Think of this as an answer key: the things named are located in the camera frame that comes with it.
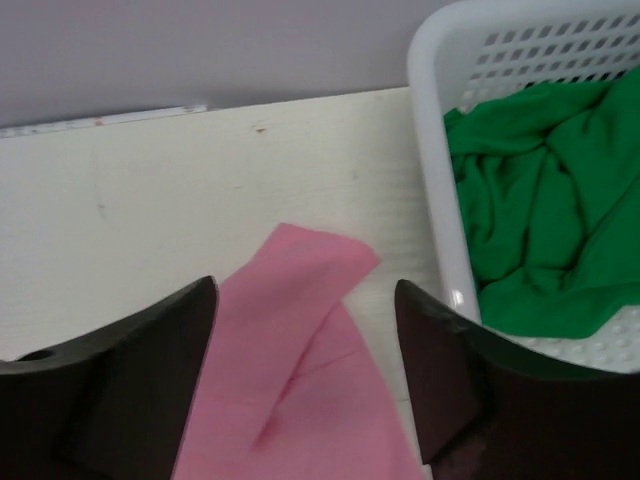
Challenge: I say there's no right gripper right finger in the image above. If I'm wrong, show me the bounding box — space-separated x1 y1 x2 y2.
394 280 639 479

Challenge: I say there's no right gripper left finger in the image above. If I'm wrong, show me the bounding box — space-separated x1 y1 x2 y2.
1 277 218 479

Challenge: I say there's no pink t shirt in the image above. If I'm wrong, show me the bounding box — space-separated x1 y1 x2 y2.
174 224 422 479

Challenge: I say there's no green t shirt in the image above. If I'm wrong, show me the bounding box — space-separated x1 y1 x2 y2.
444 71 639 339

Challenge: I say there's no white plastic basket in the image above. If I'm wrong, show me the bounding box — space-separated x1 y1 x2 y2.
406 0 640 375

